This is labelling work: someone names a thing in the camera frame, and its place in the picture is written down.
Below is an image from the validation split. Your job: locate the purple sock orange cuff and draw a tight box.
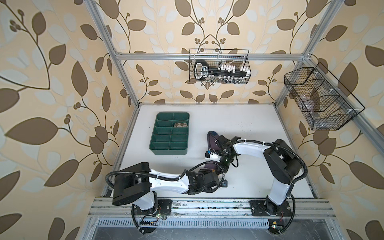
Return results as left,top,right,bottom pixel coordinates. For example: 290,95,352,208
206,131,223,167

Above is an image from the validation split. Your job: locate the brown argyle sock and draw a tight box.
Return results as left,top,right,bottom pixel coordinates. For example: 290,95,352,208
174,122,188,128

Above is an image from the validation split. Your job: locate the green divided organizer tray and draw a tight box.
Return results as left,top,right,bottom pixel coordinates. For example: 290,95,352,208
149,112,190,156

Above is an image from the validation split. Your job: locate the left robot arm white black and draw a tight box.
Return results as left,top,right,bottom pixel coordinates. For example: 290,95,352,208
105,161,227,235

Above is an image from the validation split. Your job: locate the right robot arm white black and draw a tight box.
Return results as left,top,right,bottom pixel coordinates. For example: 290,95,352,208
205,131,308,216

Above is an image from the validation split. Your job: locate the black tool set in basket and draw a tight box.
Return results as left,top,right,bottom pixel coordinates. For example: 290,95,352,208
192,60,252,84

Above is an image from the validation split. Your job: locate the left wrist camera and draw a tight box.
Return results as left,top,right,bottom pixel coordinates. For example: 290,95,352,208
219,180,228,188

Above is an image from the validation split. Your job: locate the black wire basket back wall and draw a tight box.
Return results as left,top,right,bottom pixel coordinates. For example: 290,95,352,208
189,48,252,85

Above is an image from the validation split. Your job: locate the black wire basket wall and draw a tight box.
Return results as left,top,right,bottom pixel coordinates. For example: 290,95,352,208
189,48,252,85
284,62,366,131

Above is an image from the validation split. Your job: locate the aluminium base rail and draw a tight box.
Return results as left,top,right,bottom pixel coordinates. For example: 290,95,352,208
88,198,336,229

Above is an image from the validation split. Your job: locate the black wire basket right wall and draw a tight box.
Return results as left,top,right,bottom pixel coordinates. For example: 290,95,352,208
284,62,366,131

